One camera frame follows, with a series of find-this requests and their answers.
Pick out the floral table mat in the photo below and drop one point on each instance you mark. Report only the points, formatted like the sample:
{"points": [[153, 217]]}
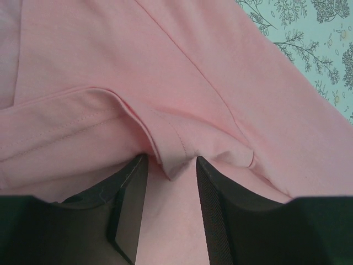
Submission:
{"points": [[316, 36]]}

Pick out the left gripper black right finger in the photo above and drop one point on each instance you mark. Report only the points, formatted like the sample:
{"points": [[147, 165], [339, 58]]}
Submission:
{"points": [[242, 227]]}

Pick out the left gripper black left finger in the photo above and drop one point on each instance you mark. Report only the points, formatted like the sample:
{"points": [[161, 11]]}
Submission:
{"points": [[100, 225]]}

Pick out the pink t shirt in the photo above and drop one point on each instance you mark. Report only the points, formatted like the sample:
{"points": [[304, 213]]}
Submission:
{"points": [[88, 85]]}

